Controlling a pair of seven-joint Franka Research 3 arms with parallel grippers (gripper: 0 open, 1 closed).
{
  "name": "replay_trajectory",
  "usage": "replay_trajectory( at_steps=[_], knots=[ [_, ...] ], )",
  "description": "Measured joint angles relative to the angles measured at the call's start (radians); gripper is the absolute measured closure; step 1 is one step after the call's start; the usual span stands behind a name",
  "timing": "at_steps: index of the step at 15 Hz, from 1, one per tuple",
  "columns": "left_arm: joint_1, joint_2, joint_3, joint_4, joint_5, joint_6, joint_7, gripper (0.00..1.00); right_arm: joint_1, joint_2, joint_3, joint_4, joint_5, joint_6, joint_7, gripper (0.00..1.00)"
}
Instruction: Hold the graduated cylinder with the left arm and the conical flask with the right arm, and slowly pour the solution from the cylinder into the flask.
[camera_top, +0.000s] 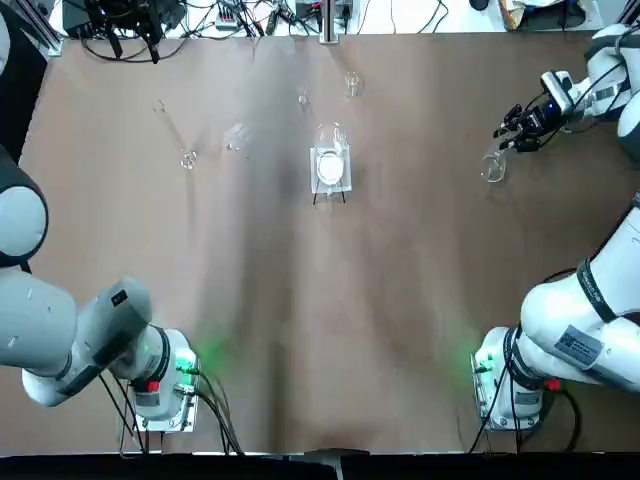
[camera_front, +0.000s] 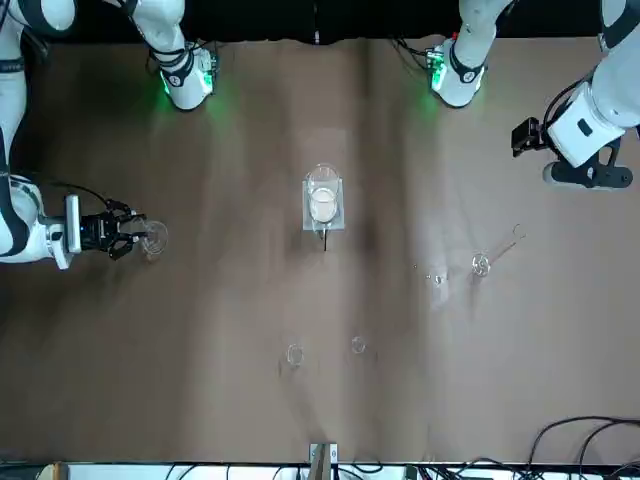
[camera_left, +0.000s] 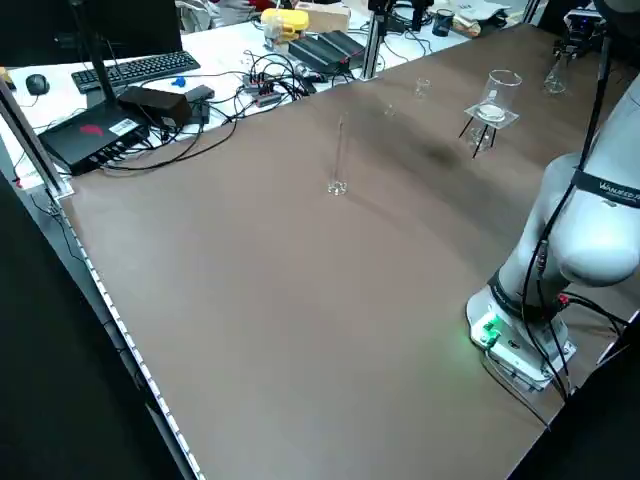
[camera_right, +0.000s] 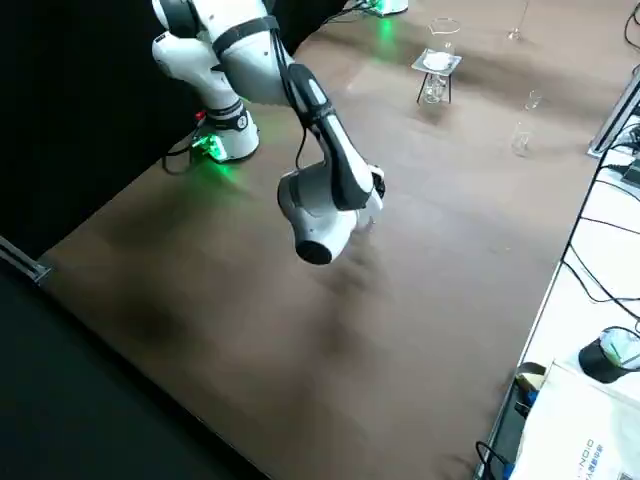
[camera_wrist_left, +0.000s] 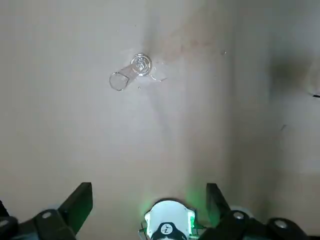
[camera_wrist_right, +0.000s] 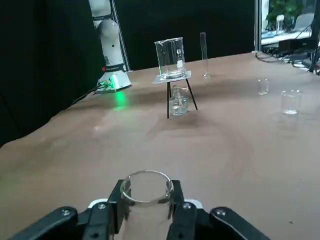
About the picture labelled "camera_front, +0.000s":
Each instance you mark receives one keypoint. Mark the aluminium camera post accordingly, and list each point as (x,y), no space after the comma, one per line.
(322,457)

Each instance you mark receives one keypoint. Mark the glass graduated cylinder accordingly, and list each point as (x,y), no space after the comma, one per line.
(481,265)

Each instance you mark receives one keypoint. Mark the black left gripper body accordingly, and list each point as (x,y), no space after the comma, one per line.
(526,137)

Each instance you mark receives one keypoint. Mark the black tripod stand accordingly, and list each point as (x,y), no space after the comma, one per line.
(326,242)

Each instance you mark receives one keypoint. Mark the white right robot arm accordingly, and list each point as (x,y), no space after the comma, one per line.
(15,225)

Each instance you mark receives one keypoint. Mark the large glass beaker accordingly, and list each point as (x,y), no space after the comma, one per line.
(324,172)

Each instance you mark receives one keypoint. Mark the small glass beaker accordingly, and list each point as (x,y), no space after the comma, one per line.
(357,345)
(295,354)

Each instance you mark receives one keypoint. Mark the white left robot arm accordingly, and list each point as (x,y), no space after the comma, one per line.
(600,100)

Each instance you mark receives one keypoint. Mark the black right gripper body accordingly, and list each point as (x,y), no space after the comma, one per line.
(92,231)

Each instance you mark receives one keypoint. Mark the glass conical flask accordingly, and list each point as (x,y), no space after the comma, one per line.
(156,240)

